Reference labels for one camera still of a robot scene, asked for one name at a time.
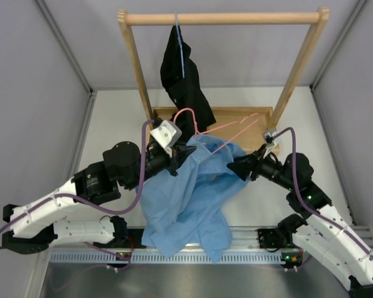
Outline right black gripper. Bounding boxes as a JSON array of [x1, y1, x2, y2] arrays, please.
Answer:
[[227, 144, 296, 191]]

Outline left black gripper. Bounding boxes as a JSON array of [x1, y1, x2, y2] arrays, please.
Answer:
[[124, 140, 196, 191]]

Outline pink wire hanger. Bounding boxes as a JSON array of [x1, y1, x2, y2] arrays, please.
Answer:
[[172, 107, 260, 156]]

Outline light blue shirt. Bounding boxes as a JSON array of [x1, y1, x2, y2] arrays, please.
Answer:
[[140, 135, 247, 263]]

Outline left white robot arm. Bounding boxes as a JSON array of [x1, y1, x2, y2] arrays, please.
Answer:
[[1, 141, 196, 255]]

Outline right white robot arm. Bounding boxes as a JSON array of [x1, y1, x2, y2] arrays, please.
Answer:
[[227, 146, 373, 297]]

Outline black shirt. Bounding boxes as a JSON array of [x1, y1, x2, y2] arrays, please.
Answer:
[[160, 25, 216, 141]]

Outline wooden clothes rack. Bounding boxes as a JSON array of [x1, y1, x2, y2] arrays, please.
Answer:
[[117, 7, 329, 152]]

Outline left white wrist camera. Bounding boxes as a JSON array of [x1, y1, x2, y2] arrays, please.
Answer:
[[150, 120, 182, 157]]

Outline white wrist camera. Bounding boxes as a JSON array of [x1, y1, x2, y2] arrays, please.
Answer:
[[262, 129, 279, 158], [150, 120, 182, 157]]

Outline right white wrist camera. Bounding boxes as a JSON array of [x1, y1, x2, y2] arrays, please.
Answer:
[[262, 129, 279, 158]]

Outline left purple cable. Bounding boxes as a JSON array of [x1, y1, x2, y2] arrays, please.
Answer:
[[0, 117, 162, 271]]

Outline purple cable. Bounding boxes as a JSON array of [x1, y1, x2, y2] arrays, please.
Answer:
[[0, 117, 162, 271], [273, 126, 373, 289]]

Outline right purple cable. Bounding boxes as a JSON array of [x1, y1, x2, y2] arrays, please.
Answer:
[[273, 126, 373, 289]]

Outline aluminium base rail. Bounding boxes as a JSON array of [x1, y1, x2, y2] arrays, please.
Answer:
[[37, 225, 373, 249]]

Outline slotted cable duct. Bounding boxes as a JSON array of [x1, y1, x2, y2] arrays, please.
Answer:
[[50, 250, 303, 266]]

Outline blue wire hanger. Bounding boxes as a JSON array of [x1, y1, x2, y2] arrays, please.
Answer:
[[175, 12, 185, 79]]

